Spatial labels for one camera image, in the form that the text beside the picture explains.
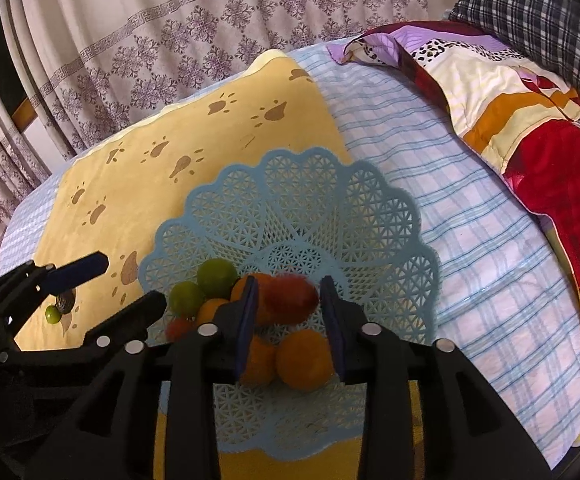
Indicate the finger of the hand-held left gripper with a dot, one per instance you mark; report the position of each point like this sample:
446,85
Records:
79,269
129,317

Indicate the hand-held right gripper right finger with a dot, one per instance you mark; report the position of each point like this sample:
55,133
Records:
332,325

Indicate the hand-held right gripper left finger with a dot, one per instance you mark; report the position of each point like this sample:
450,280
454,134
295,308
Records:
247,325

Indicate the small orange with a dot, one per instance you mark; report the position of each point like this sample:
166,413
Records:
262,360
237,290
209,311

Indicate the dark passion fruit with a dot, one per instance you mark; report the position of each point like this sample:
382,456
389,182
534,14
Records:
65,304

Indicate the large orange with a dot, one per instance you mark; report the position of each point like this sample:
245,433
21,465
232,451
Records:
302,360

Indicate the red fuzzy fruit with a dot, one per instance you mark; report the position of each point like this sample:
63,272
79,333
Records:
290,300

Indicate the red tomato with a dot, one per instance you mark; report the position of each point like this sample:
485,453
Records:
179,329

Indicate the small green fruit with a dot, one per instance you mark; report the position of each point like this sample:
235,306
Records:
52,315

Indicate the green lime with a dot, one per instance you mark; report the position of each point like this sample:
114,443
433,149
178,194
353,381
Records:
217,275

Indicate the green tomato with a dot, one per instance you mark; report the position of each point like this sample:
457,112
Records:
185,297

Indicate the blue lace plastic basket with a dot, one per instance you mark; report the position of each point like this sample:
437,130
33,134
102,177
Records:
295,200

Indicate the yellow paw-print blanket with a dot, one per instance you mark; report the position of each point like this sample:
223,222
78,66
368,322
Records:
119,200

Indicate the colourful patchwork quilt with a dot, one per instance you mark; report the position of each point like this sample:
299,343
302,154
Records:
545,170

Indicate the dark plaid pillow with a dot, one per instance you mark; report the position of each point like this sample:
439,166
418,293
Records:
530,10

